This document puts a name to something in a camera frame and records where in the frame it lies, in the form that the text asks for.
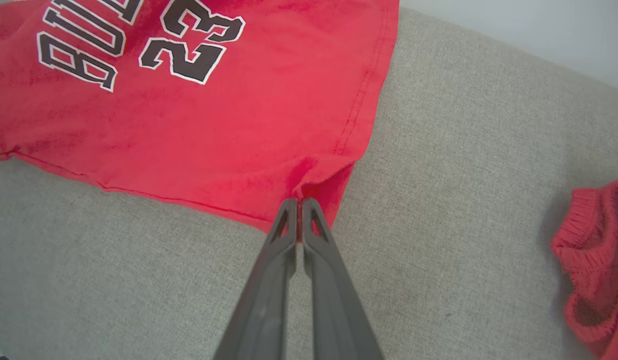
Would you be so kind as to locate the red jersey with white sleeves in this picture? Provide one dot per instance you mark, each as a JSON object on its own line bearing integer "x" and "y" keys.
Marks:
{"x": 238, "y": 125}

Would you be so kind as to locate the red shorts with white stripe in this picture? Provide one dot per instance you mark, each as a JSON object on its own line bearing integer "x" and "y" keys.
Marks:
{"x": 599, "y": 250}

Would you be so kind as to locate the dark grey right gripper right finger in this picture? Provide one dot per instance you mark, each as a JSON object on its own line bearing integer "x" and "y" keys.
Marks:
{"x": 334, "y": 310}

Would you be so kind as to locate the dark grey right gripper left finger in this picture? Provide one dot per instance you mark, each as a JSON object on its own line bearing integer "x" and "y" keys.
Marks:
{"x": 263, "y": 300}

